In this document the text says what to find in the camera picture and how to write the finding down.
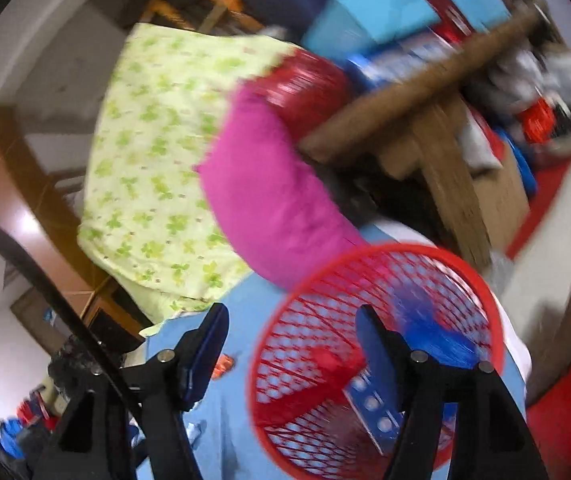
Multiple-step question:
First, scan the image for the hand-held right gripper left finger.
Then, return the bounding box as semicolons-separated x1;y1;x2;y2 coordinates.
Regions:
45;302;230;480

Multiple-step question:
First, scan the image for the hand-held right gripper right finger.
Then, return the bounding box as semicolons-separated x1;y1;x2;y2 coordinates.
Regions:
355;304;549;480

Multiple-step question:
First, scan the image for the orange wrapper bundle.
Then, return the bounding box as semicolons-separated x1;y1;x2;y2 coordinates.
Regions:
211;354;238;380

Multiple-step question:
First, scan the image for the blue box with white dots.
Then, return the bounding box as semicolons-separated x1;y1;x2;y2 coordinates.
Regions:
343;365;411;453

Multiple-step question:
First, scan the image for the red plastic basket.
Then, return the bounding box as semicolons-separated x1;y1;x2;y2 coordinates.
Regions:
249;242;509;480

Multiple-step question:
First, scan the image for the light blue towel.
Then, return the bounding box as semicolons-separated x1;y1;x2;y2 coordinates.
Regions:
135;225;533;480

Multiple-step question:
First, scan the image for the magenta pillow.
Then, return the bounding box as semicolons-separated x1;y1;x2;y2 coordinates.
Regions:
195;85;371;291

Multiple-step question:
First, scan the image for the brown door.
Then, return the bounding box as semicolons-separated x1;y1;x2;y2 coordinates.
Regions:
10;287;66;356

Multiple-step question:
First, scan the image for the brown cardboard box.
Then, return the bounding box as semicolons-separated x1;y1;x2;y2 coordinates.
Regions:
470;157;531;256

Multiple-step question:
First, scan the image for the green floral quilt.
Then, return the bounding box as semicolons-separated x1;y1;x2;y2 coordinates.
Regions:
76;22;306;326

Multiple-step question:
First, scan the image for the dark blue plastic bag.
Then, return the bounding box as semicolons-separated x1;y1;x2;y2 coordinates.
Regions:
495;130;539;196

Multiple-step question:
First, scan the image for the wooden bench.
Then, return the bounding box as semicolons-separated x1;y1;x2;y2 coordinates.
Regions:
298;7;553;271

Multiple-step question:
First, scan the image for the wooden cabinet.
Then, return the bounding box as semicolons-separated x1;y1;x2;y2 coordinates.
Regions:
0;102;151;356

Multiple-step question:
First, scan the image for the shiny red plastic bag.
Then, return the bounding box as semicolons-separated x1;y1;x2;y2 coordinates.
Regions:
252;50;353;141

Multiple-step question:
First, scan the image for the blue pack of masks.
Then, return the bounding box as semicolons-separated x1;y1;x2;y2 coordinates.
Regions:
345;30;466;91

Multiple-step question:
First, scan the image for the light blue cardboard box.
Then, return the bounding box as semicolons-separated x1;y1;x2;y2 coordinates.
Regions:
303;0;443;58

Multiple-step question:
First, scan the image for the black cable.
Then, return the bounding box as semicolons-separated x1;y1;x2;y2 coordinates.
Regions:
0;209;146;421

